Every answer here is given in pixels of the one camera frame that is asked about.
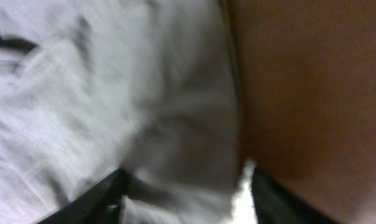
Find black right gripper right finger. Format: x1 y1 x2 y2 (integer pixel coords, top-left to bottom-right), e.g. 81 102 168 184
251 168 337 224

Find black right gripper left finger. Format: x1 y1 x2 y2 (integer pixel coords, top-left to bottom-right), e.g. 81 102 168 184
38 169 128 224

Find grey cotton shorts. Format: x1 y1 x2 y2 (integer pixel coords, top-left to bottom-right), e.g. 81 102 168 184
0 0 248 224

